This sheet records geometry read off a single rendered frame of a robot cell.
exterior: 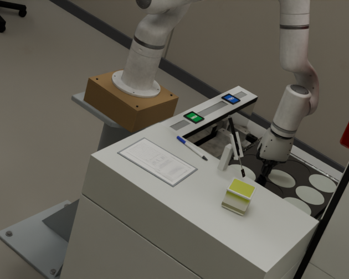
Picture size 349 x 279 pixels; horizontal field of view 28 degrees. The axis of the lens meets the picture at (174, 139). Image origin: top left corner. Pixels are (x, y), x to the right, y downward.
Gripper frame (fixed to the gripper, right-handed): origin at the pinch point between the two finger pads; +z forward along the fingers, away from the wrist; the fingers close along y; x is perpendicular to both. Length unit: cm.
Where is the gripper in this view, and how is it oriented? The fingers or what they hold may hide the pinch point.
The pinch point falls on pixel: (266, 169)
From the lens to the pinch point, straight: 236.1
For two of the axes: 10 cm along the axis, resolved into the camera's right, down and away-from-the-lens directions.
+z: -2.7, 8.2, 5.0
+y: -9.6, -1.6, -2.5
